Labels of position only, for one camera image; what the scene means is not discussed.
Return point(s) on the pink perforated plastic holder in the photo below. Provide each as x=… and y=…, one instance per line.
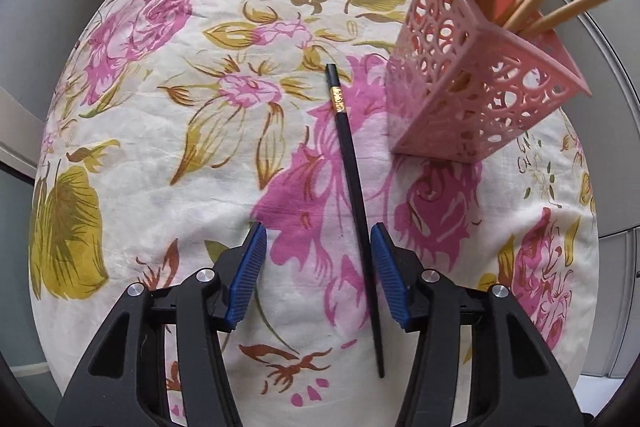
x=450, y=117

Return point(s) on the floral tablecloth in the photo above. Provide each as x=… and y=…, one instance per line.
x=150, y=207

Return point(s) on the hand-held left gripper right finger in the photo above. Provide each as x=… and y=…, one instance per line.
x=392, y=279

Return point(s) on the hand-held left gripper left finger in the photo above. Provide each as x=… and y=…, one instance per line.
x=245, y=279

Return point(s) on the black chopstick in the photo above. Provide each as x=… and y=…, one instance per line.
x=352, y=177

